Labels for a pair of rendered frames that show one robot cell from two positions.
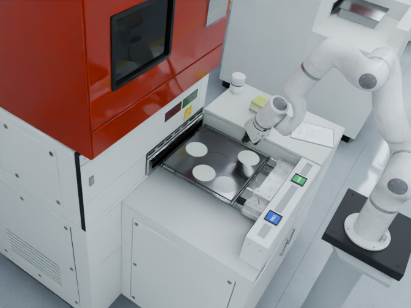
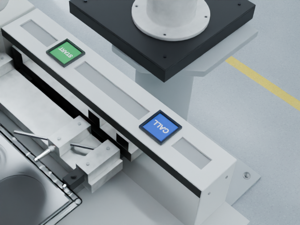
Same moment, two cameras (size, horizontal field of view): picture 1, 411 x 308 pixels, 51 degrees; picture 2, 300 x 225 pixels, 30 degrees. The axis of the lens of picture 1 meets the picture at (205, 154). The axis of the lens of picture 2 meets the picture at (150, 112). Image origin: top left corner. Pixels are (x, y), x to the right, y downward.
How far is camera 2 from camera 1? 1.09 m
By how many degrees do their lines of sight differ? 50
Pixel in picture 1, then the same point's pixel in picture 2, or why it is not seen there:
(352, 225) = (158, 26)
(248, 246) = (208, 197)
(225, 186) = (24, 199)
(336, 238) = (178, 57)
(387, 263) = (233, 14)
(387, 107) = not seen: outside the picture
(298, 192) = (99, 65)
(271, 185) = (37, 111)
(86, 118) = not seen: outside the picture
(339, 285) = (185, 108)
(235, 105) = not seen: outside the picture
